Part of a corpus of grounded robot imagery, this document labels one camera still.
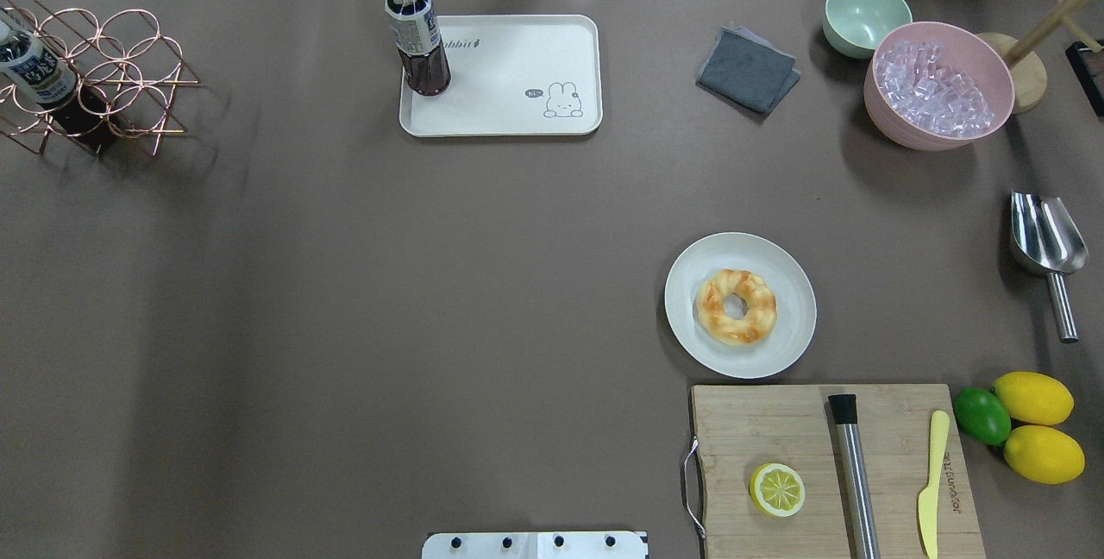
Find mint green bowl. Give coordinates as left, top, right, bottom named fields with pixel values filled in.
left=822, top=0, right=913, bottom=60

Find steel muddler black tip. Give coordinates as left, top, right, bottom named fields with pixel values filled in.
left=827, top=393, right=881, bottom=558

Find steel ice scoop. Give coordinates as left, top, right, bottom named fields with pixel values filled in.
left=1010, top=191, right=1089, bottom=342

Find lower yellow lemon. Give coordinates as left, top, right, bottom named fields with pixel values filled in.
left=1002, top=424, right=1087, bottom=485

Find yellow lemon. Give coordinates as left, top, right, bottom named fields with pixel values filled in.
left=990, top=371, right=1074, bottom=426
left=1002, top=424, right=1087, bottom=485

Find bamboo cutting board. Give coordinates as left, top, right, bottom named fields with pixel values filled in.
left=693, top=383, right=951, bottom=558

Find copper wire bottle rack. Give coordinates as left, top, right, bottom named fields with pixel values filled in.
left=3, top=0, right=201, bottom=157

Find grey folded cloth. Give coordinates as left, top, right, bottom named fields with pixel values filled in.
left=696, top=27, right=802, bottom=114

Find cream rabbit tray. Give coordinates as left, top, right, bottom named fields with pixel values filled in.
left=399, top=14, right=604, bottom=138

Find yellow plastic knife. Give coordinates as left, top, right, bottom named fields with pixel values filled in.
left=916, top=410, right=951, bottom=558

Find lemon half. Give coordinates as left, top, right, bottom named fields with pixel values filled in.
left=749, top=463, right=806, bottom=518

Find tea bottle in rack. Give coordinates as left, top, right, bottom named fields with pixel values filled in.
left=1, top=15, right=117, bottom=152

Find dark tablet on table edge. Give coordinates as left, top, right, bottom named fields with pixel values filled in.
left=1065, top=41, right=1104, bottom=119

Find wooden mug tree stand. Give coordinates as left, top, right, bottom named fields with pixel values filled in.
left=979, top=0, right=1101, bottom=114

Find twisted glazed donut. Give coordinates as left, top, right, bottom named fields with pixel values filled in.
left=694, top=268, right=778, bottom=347

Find green lime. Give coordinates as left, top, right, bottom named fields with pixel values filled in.
left=953, top=387, right=1013, bottom=449

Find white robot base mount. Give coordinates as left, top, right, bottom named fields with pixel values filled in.
left=421, top=531, right=650, bottom=558

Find white round plate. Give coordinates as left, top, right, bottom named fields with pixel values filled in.
left=665, top=232, right=817, bottom=379

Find dark tea bottle on tray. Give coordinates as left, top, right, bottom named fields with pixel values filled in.
left=384, top=0, right=452, bottom=97

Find pink bowl of ice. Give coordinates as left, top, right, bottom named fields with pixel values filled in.
left=863, top=22, right=1016, bottom=151

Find upper yellow lemon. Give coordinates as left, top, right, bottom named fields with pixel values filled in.
left=990, top=371, right=1074, bottom=426

